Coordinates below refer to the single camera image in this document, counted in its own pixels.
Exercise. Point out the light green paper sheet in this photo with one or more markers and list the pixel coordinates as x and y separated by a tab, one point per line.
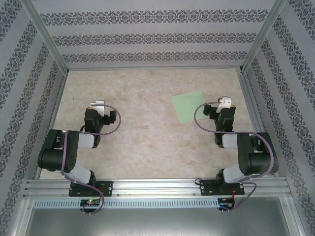
189	105

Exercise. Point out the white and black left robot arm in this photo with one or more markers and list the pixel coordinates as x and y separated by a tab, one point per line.
51	157

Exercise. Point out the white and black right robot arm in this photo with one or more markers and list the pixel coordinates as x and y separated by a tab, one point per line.
261	159

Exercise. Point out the grey metal sheet panel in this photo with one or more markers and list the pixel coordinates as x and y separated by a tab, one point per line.
157	221

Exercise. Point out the right circuit board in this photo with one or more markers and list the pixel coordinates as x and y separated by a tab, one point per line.
225	202

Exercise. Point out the circuit board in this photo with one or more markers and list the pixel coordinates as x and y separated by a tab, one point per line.
225	202
89	202

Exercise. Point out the left circuit board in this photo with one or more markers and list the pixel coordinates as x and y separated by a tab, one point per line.
89	202

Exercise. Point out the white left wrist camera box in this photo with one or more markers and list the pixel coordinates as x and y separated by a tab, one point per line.
98	104

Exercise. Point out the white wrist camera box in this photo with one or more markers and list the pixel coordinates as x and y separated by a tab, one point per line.
98	104
225	103

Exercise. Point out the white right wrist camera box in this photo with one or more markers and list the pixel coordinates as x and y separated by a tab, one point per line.
225	103

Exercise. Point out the aluminium right side rail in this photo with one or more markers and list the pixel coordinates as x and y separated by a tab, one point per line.
253	110

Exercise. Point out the aluminium left side rail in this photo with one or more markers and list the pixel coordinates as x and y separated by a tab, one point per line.
52	123

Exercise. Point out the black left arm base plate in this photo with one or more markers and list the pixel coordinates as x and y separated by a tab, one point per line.
107	188

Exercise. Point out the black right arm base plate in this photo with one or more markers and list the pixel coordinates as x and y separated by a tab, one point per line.
206	188

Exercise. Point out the aluminium rear frame bar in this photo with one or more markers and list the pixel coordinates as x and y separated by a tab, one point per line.
155	68

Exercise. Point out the aluminium right frame post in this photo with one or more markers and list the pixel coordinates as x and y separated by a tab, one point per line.
264	34

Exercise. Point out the aluminium frame post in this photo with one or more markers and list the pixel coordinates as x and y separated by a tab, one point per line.
264	34
45	34

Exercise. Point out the aluminium left frame post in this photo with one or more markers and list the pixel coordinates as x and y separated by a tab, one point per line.
45	34

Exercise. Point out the aluminium mounting rail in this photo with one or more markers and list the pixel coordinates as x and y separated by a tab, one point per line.
157	188

